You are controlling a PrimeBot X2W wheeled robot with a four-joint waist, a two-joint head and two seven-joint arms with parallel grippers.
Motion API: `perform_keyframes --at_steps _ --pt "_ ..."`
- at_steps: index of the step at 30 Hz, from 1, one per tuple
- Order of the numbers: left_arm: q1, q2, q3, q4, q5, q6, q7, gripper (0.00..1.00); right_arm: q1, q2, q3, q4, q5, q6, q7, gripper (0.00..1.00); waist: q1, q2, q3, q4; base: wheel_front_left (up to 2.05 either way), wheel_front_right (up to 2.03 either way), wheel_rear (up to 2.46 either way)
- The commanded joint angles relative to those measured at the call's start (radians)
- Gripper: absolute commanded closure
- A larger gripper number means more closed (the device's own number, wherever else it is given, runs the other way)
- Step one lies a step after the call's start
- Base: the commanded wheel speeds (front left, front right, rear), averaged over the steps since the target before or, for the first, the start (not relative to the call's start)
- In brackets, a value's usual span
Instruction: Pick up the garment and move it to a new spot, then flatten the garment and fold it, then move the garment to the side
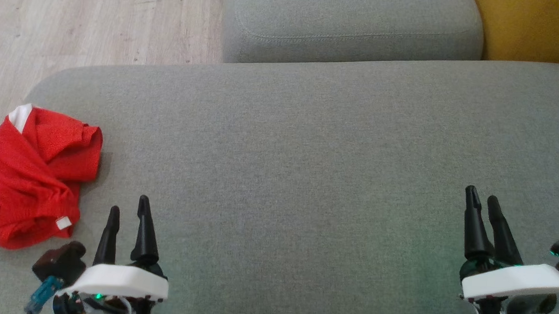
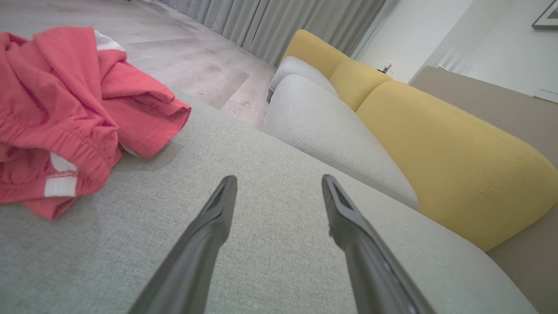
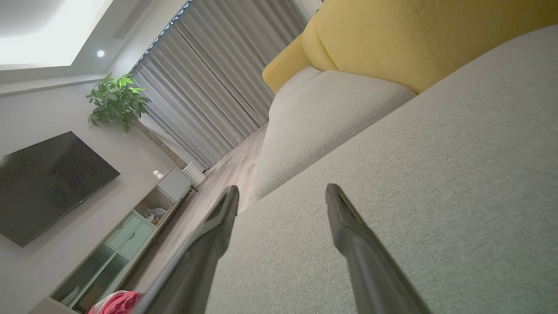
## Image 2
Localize red basketball shorts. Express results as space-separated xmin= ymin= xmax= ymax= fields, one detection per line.
xmin=0 ymin=48 xmax=192 ymax=221

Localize long yellow sofa back cushion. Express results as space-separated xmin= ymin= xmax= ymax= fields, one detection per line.
xmin=355 ymin=81 xmax=558 ymax=253

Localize grey pleated curtain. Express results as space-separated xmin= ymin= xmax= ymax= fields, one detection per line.
xmin=159 ymin=0 xmax=388 ymax=66

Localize large grey sofa seat cushion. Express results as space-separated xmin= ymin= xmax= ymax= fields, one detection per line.
xmin=0 ymin=87 xmax=539 ymax=314

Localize dark framed wall picture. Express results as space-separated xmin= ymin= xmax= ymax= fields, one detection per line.
xmin=531 ymin=0 xmax=558 ymax=31

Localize short yellow sofa back cushion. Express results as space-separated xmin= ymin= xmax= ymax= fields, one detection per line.
xmin=281 ymin=29 xmax=351 ymax=79
xmin=329 ymin=59 xmax=393 ymax=112

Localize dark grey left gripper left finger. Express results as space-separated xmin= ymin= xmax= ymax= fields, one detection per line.
xmin=129 ymin=175 xmax=238 ymax=314

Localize taupe sofa back panel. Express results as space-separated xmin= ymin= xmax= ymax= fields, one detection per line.
xmin=410 ymin=65 xmax=558 ymax=314

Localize red basketball jersey white sleeves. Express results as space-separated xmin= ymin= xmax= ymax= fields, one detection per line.
xmin=0 ymin=26 xmax=127 ymax=131

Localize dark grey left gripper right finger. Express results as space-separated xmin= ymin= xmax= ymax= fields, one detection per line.
xmin=322 ymin=174 xmax=436 ymax=314

